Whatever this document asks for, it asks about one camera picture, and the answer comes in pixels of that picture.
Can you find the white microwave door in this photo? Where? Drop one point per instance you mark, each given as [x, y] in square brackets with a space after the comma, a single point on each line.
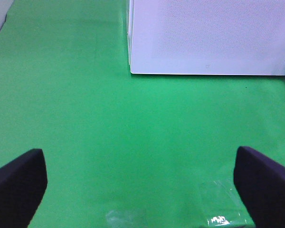
[206, 37]

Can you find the green table cloth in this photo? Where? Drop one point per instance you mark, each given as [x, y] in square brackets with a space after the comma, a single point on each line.
[124, 150]

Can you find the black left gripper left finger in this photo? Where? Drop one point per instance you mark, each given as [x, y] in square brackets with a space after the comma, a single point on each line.
[23, 182]

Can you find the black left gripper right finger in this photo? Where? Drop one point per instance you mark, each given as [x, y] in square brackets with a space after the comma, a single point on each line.
[260, 183]

